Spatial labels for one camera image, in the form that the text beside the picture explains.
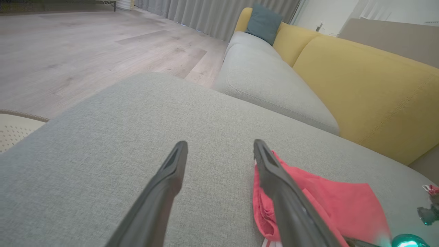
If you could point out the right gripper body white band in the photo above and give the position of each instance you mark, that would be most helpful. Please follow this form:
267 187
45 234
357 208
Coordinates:
410 242

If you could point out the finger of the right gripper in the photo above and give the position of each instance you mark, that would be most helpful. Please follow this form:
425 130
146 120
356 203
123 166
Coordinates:
360 243

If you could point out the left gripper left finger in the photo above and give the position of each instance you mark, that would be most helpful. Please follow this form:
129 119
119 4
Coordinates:
154 209

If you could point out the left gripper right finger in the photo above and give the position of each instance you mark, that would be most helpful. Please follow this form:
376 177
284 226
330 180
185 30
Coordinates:
291 212

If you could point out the red white Bulls jersey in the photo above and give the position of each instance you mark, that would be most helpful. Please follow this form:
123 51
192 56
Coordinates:
343 206

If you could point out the red shorts white side stripe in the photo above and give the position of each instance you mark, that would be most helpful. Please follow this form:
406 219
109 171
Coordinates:
431 189

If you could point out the large grey sofa chaise cushion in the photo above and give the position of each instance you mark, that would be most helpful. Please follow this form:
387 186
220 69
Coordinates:
120 137

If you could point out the grey sofa seat cushion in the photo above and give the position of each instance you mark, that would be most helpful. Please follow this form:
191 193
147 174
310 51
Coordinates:
267 85
247 41

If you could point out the large yellow sofa backrest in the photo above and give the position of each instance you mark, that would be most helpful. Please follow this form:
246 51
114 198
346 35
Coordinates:
377 96

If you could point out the cream perforated laundry basket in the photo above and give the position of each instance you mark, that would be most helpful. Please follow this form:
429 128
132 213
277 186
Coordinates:
13 132

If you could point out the yellow sofa backrest behind pillow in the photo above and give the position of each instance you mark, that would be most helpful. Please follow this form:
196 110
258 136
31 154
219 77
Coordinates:
295 41

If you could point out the teal throw pillow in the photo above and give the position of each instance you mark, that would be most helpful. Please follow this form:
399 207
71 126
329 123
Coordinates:
264 22

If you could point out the taupe upholstered panel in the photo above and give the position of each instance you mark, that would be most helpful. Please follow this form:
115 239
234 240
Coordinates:
394 37

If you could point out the grey pleated curtain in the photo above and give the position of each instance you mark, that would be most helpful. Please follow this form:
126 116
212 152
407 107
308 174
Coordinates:
212 13

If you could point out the potted tree white ribbed pot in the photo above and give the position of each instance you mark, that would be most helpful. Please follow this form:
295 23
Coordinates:
123 4

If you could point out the wall socket with plug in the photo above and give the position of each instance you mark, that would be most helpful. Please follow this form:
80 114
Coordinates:
319 26

